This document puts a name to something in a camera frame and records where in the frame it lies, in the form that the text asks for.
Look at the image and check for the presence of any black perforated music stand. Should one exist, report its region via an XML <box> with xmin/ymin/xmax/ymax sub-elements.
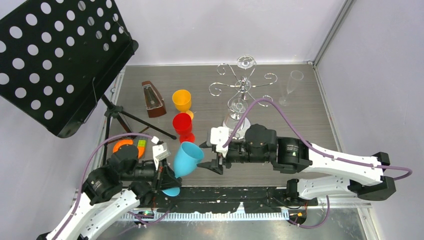
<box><xmin>0</xmin><ymin>0</ymin><xmax>177</xmax><ymax>159</ymax></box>

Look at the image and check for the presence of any blue wine glass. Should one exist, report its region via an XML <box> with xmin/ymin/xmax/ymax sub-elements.
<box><xmin>163</xmin><ymin>141</ymin><xmax>205</xmax><ymax>180</ymax></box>

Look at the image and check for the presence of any brown wooden metronome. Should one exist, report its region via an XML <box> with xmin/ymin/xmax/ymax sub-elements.
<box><xmin>142</xmin><ymin>81</ymin><xmax>167</xmax><ymax>118</ymax></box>

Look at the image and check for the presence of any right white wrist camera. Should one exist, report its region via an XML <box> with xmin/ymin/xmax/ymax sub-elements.
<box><xmin>206</xmin><ymin>126</ymin><xmax>230</xmax><ymax>158</ymax></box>

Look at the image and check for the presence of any orange letter toy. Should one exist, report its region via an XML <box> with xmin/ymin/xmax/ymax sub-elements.
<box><xmin>112</xmin><ymin>138</ymin><xmax>147</xmax><ymax>159</ymax></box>

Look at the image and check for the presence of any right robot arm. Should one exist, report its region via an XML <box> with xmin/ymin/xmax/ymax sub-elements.
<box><xmin>198</xmin><ymin>124</ymin><xmax>396</xmax><ymax>206</ymax></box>

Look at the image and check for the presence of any clear wine glass front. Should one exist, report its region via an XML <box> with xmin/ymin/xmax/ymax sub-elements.
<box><xmin>223</xmin><ymin>98</ymin><xmax>248</xmax><ymax>130</ymax></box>

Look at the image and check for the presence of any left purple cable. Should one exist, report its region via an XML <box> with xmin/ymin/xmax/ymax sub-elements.
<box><xmin>51</xmin><ymin>133</ymin><xmax>173</xmax><ymax>240</ymax></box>

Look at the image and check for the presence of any clear wine glass back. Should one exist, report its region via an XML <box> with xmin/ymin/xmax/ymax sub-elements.
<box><xmin>236</xmin><ymin>54</ymin><xmax>257</xmax><ymax>80</ymax></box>

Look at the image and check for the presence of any clear wine glass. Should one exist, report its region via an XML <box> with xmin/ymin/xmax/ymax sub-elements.
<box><xmin>223</xmin><ymin>98</ymin><xmax>248</xmax><ymax>130</ymax></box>
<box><xmin>236</xmin><ymin>54</ymin><xmax>257</xmax><ymax>80</ymax></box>
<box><xmin>279</xmin><ymin>70</ymin><xmax>304</xmax><ymax>106</ymax></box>

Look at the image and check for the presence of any yellow wine glass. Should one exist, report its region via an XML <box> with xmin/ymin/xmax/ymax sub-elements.
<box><xmin>172</xmin><ymin>89</ymin><xmax>194</xmax><ymax>119</ymax></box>

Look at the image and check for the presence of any chrome wine glass rack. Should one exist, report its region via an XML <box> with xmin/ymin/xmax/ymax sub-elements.
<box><xmin>208</xmin><ymin>63</ymin><xmax>278</xmax><ymax>132</ymax></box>

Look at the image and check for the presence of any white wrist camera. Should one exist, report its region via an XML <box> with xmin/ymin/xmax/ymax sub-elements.
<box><xmin>206</xmin><ymin>126</ymin><xmax>230</xmax><ymax>158</ymax></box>
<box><xmin>152</xmin><ymin>142</ymin><xmax>171</xmax><ymax>171</ymax></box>

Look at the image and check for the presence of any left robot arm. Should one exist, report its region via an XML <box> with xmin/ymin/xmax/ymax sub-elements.
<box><xmin>38</xmin><ymin>142</ymin><xmax>181</xmax><ymax>240</ymax></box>

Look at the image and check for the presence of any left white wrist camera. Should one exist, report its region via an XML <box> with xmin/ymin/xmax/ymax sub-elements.
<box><xmin>152</xmin><ymin>142</ymin><xmax>171</xmax><ymax>171</ymax></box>

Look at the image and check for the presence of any red wine glass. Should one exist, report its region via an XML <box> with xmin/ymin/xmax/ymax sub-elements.
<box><xmin>172</xmin><ymin>112</ymin><xmax>196</xmax><ymax>143</ymax></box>

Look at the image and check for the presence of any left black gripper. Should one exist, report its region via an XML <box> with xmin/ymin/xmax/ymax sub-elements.
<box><xmin>122</xmin><ymin>154</ymin><xmax>183</xmax><ymax>191</ymax></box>

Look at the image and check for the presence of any green lego brick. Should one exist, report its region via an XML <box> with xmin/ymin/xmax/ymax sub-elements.
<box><xmin>136</xmin><ymin>139</ymin><xmax>147</xmax><ymax>148</ymax></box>

